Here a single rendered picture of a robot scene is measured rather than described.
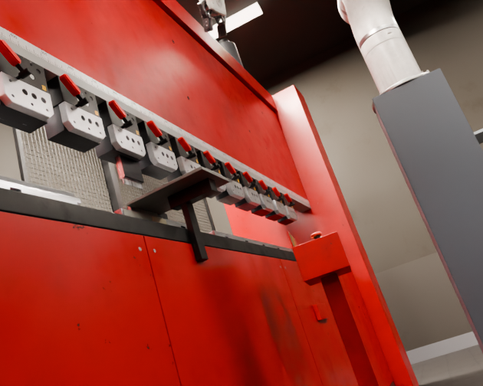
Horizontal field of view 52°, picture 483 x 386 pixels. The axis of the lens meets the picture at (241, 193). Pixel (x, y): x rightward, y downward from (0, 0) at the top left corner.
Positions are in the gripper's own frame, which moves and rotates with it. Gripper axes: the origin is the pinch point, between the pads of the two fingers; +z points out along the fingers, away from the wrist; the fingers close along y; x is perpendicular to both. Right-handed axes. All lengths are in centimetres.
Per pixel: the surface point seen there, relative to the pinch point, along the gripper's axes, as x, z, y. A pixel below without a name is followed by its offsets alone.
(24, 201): -1, 48, -86
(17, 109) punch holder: 21, 26, -66
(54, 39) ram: 30, 3, -42
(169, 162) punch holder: 24.1, 40.9, -2.9
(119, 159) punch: 25, 39, -28
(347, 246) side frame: 17, 109, 182
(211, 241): 3, 68, -18
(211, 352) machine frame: -8, 92, -44
